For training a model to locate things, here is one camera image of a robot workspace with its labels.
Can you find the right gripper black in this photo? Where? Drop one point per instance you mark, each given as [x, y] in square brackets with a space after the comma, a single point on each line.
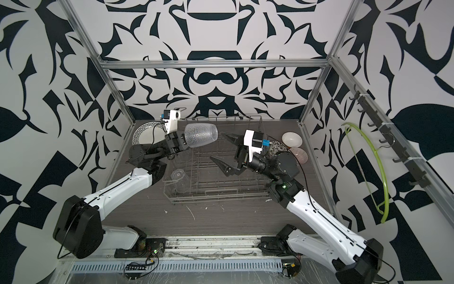
[243, 157]

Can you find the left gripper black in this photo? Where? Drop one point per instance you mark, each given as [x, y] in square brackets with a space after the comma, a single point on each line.
[176, 144]

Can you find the frosted textured plastic cup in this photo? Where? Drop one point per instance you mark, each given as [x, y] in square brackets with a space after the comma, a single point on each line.
[200, 134]

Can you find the clear faceted plastic cup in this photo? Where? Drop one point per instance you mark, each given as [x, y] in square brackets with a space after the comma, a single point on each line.
[180, 181]

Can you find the black white patterned bowl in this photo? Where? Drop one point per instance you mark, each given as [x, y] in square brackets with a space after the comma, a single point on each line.
[275, 148]

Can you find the pink ribbed bowl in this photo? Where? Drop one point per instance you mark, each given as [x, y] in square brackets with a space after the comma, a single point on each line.
[301, 155]

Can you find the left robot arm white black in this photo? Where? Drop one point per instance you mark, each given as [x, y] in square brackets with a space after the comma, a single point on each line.
[79, 228]

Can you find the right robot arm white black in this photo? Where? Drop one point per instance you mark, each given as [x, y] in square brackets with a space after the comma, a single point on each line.
[353, 259]

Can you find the zigzag rim white bowl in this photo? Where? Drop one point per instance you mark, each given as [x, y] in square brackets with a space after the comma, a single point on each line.
[149, 133]

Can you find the white orange small bowl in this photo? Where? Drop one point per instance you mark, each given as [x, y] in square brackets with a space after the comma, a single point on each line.
[291, 139]

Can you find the green plastic hanger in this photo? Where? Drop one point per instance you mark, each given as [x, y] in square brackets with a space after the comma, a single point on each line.
[373, 173]

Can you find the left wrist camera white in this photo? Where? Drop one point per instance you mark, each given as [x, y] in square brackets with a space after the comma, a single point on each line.
[170, 120]

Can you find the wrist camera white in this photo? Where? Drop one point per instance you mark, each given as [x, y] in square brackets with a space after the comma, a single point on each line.
[170, 120]
[256, 143]

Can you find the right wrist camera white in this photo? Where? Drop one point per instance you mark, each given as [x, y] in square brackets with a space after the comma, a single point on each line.
[256, 143]

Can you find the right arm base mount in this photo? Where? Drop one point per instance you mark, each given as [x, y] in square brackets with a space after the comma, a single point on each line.
[277, 246]

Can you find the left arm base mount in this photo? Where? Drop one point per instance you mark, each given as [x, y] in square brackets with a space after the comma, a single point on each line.
[144, 247]

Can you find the white slotted cable duct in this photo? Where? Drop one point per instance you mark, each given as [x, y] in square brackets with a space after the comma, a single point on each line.
[180, 266]

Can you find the black wall hook rail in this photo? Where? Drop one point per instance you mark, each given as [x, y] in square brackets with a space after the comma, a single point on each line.
[390, 140]

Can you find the aluminium frame bars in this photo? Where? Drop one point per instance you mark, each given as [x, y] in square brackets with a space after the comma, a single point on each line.
[438, 191]

